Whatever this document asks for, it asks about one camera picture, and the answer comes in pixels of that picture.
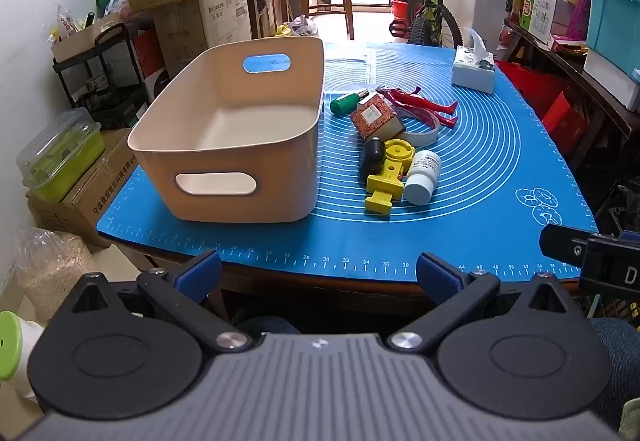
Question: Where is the low brown cardboard box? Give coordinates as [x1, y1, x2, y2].
[27, 128, 146, 249]

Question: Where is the white bottle with green cap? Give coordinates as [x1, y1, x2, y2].
[0, 311, 46, 404]

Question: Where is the beige plastic storage bin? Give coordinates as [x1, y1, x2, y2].
[127, 37, 326, 224]

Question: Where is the red gift bag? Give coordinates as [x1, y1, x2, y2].
[541, 91, 589, 156]
[495, 61, 568, 122]

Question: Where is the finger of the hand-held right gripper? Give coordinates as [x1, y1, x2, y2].
[540, 223, 593, 267]

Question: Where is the patterned small box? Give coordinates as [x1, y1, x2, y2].
[350, 96, 405, 140]

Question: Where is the green container with clear lid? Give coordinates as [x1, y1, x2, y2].
[16, 108, 106, 202]

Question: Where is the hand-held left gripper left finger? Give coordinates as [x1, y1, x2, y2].
[71, 249, 253, 355]

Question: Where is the teal storage crate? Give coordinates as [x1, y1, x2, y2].
[586, 0, 640, 76]

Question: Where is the black utility cart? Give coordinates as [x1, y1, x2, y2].
[52, 23, 151, 129]

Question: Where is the brown printed cardboard box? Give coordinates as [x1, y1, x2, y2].
[152, 0, 251, 76]

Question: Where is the green and white carton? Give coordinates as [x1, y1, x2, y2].
[520, 0, 576, 46]

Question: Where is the white tape roll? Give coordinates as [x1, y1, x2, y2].
[395, 106, 442, 146]

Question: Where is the open cardboard box with clutter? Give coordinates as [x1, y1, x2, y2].
[50, 13, 132, 62]

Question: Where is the blue silicone baking mat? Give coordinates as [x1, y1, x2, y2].
[96, 41, 599, 281]

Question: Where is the dark wooden shelf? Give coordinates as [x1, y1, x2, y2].
[500, 18, 640, 172]

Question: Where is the yellow plastic toy tool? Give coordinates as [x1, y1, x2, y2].
[364, 139, 416, 214]

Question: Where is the grey plastic bag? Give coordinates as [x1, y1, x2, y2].
[290, 15, 321, 38]

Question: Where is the white pill bottle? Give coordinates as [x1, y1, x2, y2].
[403, 151, 442, 206]

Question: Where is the green small bottle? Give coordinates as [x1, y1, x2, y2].
[329, 90, 373, 118]

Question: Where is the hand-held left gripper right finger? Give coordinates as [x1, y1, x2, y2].
[386, 251, 587, 354]

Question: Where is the red hero action figure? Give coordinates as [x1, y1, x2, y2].
[377, 87, 459, 129]

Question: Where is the person's leg in jeans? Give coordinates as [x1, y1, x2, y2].
[590, 318, 640, 427]

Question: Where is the white tissue box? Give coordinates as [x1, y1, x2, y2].
[451, 28, 497, 94]

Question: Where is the clear bag of grains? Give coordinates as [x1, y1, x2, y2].
[12, 227, 101, 322]

